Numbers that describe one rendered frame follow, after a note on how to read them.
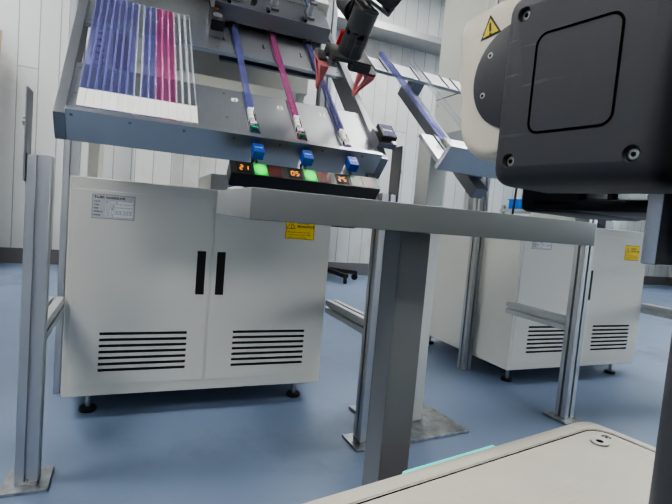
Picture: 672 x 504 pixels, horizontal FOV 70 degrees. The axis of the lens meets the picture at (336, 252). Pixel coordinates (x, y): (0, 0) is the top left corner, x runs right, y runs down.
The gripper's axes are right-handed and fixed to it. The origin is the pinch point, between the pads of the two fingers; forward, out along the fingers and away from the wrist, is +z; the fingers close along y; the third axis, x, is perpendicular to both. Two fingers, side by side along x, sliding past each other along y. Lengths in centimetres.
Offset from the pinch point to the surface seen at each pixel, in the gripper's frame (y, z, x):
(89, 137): 52, 12, 17
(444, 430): -40, 60, 63
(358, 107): -9.9, 5.9, -4.4
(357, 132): -7.1, 7.2, 5.9
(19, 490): 60, 60, 65
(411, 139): -230, 182, -291
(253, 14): 15.5, 1.8, -36.6
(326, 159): 3.3, 8.9, 17.0
